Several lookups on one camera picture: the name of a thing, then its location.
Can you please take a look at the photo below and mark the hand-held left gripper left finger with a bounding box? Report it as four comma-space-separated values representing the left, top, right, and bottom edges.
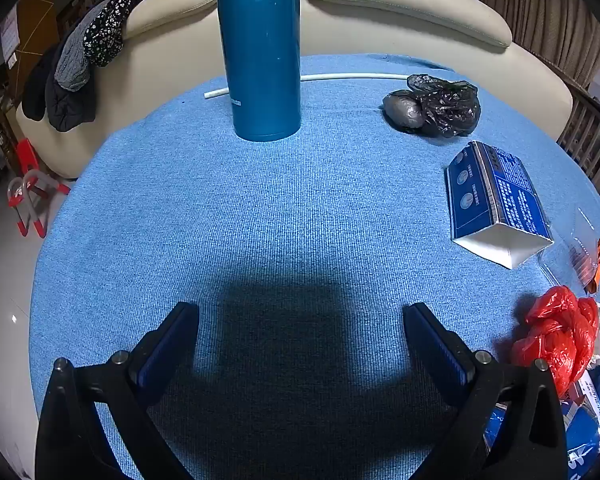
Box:
35, 301, 201, 480

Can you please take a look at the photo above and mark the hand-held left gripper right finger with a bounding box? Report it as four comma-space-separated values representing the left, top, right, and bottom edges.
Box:
402, 302, 568, 480

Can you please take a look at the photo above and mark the red plastic bag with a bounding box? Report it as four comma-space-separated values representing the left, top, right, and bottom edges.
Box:
511, 286, 600, 400

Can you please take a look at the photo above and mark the blue and white carton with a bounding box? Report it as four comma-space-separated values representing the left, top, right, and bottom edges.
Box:
445, 141, 555, 271

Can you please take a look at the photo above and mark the clear packet with orange print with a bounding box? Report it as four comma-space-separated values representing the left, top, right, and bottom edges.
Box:
537, 207, 600, 295

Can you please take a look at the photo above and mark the blue tablecloth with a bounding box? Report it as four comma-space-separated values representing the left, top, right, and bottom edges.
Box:
29, 52, 600, 480

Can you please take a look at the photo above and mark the red and white stool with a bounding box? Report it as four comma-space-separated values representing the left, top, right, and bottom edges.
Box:
7, 169, 72, 238

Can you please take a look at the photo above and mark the small red stool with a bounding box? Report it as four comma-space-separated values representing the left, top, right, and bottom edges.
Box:
16, 139, 40, 171

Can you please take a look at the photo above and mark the grey wrapped bundle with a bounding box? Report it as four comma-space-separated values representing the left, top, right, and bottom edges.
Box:
383, 90, 424, 131

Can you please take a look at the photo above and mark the black plastic bag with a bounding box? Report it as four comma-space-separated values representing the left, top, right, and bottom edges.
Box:
405, 74, 482, 139

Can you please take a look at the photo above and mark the black padded garment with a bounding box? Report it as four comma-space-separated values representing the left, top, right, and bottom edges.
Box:
21, 42, 98, 133

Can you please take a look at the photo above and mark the wooden crib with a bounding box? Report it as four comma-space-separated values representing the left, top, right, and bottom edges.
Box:
555, 82, 600, 191

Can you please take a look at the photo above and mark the white plastic tube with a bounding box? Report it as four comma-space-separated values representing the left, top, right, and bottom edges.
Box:
204, 71, 411, 100

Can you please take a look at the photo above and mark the grey knitted garment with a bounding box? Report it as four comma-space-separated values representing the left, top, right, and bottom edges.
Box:
54, 12, 101, 92

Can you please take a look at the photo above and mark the blue thermos bottle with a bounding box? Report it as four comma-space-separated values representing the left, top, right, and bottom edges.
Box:
215, 0, 302, 142

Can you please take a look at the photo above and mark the cream leather sofa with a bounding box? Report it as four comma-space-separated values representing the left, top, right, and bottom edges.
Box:
16, 0, 588, 181

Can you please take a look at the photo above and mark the black floral garment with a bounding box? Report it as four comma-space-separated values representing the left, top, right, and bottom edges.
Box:
82, 0, 216, 67

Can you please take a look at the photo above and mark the brown curtain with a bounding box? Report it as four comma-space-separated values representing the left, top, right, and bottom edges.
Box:
472, 0, 600, 91

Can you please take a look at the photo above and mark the pink wall notice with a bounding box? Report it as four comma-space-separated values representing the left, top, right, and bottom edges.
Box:
0, 7, 21, 68

